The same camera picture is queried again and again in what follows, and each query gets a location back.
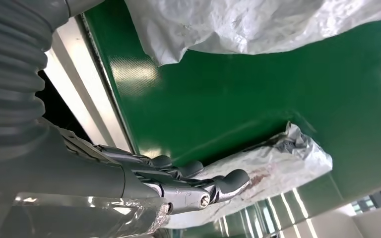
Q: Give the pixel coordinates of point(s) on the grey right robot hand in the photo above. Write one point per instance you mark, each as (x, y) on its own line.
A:
(62, 170)

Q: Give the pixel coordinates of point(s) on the aluminium conveyor frame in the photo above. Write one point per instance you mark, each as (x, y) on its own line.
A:
(78, 82)

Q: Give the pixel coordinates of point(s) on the dark window frame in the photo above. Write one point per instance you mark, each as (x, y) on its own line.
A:
(378, 198)

